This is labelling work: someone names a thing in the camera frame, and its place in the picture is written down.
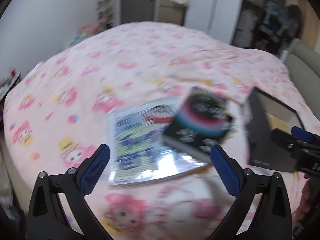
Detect pink plush toy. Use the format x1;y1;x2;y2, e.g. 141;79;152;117
70;24;100;45

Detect white wardrobe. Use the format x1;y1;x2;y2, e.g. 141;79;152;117
185;0;247;44

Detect large black box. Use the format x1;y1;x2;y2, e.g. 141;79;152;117
246;87;305;173

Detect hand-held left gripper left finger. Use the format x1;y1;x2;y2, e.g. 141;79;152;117
27;144;113;240

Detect cluttered bedside table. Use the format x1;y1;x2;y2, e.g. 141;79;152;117
0;67;22;102

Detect pink printed blanket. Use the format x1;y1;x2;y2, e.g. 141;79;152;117
2;21;319;240

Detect small black printed box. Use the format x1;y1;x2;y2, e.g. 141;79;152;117
162;85;237;162

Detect grey door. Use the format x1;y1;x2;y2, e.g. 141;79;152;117
120;0;157;25

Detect beige padded headboard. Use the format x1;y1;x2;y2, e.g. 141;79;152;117
281;39;320;125

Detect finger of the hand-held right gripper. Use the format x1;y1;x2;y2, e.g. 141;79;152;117
291;126;320;148
271;128;320;174

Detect stacked cardboard boxes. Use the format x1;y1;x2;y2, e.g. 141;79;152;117
154;0;189;27

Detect blue white comic book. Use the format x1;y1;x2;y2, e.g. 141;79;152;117
107;97;209;187

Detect dark open shelf unit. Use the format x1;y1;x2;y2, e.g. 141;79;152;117
231;0;303;55

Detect small toy shelf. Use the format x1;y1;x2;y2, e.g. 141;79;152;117
96;0;118;29

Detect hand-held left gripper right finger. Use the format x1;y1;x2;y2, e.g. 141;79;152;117
209;144;293;240

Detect person's right hand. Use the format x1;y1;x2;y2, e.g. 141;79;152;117
296;172;317;224

